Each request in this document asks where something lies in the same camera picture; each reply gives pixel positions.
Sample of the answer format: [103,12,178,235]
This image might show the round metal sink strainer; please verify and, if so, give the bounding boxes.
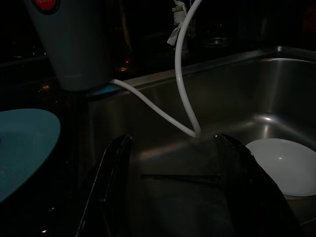
[202,37,232,47]

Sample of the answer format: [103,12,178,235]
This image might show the teal plate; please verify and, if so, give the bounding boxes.
[0,108,62,204]

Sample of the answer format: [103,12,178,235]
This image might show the white bowl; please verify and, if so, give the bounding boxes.
[244,138,316,197]

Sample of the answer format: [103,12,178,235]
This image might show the green capped oil bottle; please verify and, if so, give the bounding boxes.
[116,0,134,72]

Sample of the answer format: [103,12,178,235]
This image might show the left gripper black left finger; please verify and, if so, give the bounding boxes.
[76,134,135,237]

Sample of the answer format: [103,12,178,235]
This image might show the grey water filter canister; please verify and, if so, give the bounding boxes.
[23,0,117,92]

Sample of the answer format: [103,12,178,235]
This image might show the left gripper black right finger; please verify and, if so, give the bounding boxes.
[213,133,303,237]

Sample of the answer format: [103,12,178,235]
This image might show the stainless steel sink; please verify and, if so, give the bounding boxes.
[83,45,316,237]

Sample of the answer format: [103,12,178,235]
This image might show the white water hose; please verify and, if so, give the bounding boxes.
[108,0,204,138]

